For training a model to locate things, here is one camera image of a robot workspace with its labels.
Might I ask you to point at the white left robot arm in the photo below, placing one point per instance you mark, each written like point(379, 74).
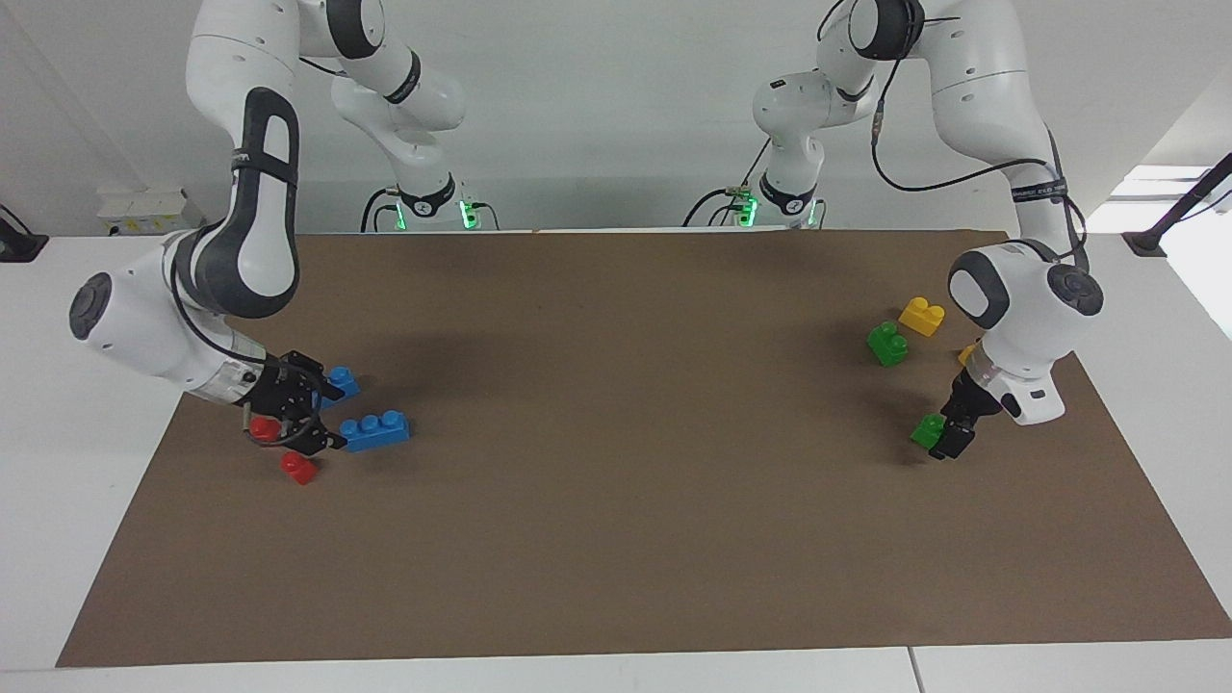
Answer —
point(1020, 327)

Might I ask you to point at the blue three-stud brick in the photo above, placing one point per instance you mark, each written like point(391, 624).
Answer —
point(377, 435)
point(345, 377)

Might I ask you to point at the red one-stud block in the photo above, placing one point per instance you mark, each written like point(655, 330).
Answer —
point(264, 426)
point(298, 469)

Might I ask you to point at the brown table mat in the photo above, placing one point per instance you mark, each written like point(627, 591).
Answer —
point(616, 500)

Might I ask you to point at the green two-stud brick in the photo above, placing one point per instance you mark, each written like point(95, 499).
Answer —
point(927, 433)
point(887, 345)

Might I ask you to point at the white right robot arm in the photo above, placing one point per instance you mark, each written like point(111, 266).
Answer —
point(135, 337)

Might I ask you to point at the yellow two-stud brick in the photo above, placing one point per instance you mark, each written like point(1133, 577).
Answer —
point(966, 354)
point(921, 318)

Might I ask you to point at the black clamp stand with pole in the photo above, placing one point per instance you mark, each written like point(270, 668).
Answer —
point(1150, 241)

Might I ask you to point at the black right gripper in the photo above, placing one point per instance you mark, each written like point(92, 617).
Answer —
point(284, 399)

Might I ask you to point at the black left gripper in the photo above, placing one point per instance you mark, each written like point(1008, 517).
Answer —
point(967, 399)

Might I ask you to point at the white box with yellow label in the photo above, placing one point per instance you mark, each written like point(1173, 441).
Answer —
point(144, 212)

